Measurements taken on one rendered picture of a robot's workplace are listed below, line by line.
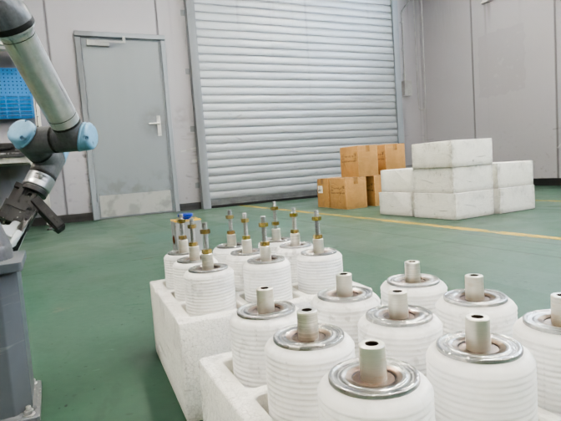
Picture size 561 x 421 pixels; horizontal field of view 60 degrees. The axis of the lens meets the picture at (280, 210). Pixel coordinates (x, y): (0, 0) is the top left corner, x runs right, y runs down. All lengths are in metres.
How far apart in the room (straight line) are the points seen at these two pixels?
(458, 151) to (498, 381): 3.07
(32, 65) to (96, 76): 4.75
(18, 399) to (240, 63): 5.73
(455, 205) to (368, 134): 3.94
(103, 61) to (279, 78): 2.20
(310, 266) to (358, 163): 3.76
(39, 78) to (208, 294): 0.69
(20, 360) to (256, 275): 0.46
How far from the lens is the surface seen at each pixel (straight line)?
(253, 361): 0.61
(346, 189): 4.62
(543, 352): 0.55
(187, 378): 0.90
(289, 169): 6.54
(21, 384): 1.05
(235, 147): 6.24
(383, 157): 4.95
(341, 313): 0.64
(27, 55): 1.29
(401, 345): 0.55
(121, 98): 6.03
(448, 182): 3.49
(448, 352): 0.48
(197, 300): 0.91
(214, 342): 0.89
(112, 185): 5.93
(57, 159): 1.53
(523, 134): 6.81
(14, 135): 1.46
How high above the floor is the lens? 0.43
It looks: 5 degrees down
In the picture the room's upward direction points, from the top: 4 degrees counter-clockwise
